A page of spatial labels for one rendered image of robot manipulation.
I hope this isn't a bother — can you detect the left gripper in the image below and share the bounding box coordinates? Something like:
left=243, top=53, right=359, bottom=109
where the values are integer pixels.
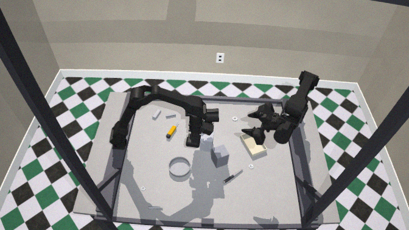
left=186, top=121, right=202, bottom=148

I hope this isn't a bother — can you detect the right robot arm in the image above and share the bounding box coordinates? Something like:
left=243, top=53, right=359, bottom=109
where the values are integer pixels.
left=256, top=71, right=320, bottom=144

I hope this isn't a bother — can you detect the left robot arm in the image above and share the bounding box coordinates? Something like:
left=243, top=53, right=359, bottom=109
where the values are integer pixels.
left=110, top=85, right=219, bottom=150

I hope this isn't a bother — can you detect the beige open-top tray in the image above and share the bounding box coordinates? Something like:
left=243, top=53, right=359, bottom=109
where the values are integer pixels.
left=240, top=133, right=267, bottom=157

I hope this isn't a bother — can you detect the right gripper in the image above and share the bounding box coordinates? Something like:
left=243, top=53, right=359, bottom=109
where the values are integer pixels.
left=241, top=102, right=280, bottom=145

